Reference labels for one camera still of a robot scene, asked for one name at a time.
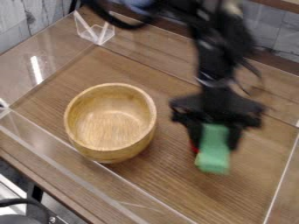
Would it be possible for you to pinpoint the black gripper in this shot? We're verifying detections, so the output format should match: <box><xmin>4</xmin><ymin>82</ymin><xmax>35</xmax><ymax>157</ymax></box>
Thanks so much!
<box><xmin>170</xmin><ymin>87</ymin><xmax>266</xmax><ymax>151</ymax></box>

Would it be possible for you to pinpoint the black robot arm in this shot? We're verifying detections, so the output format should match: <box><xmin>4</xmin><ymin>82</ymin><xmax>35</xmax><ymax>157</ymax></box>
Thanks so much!
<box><xmin>83</xmin><ymin>0</ymin><xmax>266</xmax><ymax>151</ymax></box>

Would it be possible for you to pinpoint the clear acrylic corner bracket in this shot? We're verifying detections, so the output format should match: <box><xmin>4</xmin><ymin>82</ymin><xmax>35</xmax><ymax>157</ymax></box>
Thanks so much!
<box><xmin>73</xmin><ymin>11</ymin><xmax>116</xmax><ymax>46</ymax></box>

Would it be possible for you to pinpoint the brown wooden bowl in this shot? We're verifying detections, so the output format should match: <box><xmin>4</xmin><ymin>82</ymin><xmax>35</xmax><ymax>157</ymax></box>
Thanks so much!
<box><xmin>63</xmin><ymin>83</ymin><xmax>158</xmax><ymax>164</ymax></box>

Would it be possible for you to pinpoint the red plush strawberry toy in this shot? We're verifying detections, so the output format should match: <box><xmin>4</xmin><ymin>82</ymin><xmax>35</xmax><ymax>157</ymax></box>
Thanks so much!
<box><xmin>190</xmin><ymin>141</ymin><xmax>200</xmax><ymax>154</ymax></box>

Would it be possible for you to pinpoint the black cable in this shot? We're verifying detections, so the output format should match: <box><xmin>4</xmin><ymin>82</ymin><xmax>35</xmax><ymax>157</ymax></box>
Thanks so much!
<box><xmin>0</xmin><ymin>198</ymin><xmax>53</xmax><ymax>224</ymax></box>

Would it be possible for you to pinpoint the green foam block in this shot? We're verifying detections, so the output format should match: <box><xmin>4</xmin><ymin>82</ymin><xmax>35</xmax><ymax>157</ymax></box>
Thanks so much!
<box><xmin>194</xmin><ymin>124</ymin><xmax>230</xmax><ymax>174</ymax></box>

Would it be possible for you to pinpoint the black metal table frame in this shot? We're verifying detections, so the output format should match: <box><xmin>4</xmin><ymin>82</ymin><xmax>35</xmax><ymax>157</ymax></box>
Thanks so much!
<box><xmin>24</xmin><ymin>182</ymin><xmax>80</xmax><ymax>224</ymax></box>

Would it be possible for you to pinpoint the clear acrylic enclosure wall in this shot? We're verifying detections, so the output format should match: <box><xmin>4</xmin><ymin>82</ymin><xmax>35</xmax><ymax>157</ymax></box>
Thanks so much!
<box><xmin>0</xmin><ymin>17</ymin><xmax>299</xmax><ymax>224</ymax></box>

